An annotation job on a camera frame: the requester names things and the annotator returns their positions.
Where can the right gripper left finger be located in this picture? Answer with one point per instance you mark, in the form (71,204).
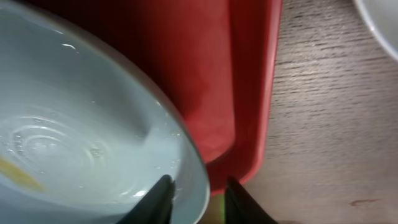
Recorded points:
(156,206)

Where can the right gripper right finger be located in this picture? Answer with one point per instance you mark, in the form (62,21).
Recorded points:
(241,208)

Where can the red plastic tray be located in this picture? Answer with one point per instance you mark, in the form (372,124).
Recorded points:
(214,59)

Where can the white plate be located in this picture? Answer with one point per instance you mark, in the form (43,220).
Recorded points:
(380,16)

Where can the light blue plate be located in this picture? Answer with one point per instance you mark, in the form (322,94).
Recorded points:
(90,128)

